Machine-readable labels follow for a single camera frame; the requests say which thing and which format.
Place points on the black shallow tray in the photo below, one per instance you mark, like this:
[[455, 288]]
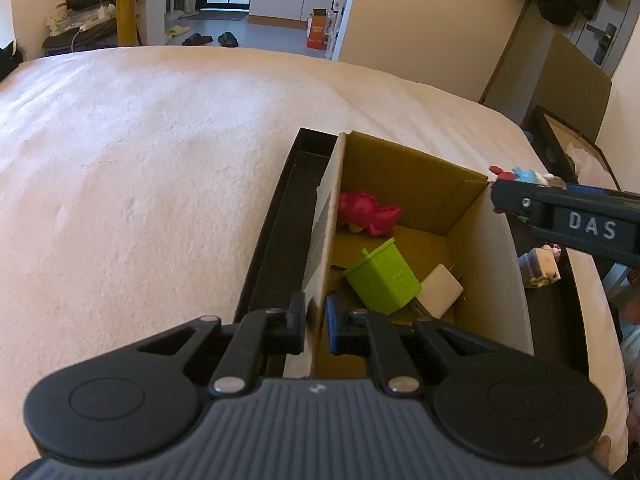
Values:
[[280, 240]]

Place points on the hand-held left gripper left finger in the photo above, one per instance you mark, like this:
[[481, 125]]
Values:
[[297, 322]]

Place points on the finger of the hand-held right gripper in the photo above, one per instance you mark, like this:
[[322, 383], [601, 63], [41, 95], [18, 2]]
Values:
[[595, 189], [515, 199]]

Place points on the white charger plug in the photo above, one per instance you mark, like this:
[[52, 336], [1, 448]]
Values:
[[442, 290]]

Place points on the orange carton box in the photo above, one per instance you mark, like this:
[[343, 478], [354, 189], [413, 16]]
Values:
[[319, 30]]

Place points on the yellow leg side table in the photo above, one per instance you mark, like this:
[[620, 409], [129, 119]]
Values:
[[125, 5]]

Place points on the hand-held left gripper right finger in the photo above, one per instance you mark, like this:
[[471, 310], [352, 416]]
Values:
[[334, 325]]

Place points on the white cube toy figure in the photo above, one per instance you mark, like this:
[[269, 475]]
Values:
[[537, 267]]

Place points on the white power strip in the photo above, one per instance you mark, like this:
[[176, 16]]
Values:
[[80, 17]]

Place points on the black box with cardboard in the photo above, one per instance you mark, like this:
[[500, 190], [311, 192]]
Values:
[[550, 140]]

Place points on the black printed cloth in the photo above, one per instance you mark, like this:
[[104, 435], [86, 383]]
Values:
[[10, 60]]

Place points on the small pink brown figurine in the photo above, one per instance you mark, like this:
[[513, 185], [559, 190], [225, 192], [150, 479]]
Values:
[[552, 250]]

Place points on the green cube container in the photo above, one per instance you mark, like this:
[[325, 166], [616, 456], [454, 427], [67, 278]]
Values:
[[385, 280]]

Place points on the red dinosaur toy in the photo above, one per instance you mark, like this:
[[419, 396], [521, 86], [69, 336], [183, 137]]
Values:
[[367, 210]]

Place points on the brown cardboard box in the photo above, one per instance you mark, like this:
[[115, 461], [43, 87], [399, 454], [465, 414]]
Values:
[[495, 270]]

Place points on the black slipper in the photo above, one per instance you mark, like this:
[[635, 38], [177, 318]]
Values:
[[197, 40], [228, 40]]

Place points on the white bed blanket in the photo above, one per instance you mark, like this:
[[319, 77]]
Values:
[[150, 170]]

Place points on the pair of beige slippers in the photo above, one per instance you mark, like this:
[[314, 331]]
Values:
[[177, 30]]

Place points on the red blue toy figurine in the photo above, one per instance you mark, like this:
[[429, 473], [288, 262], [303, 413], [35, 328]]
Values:
[[525, 175]]

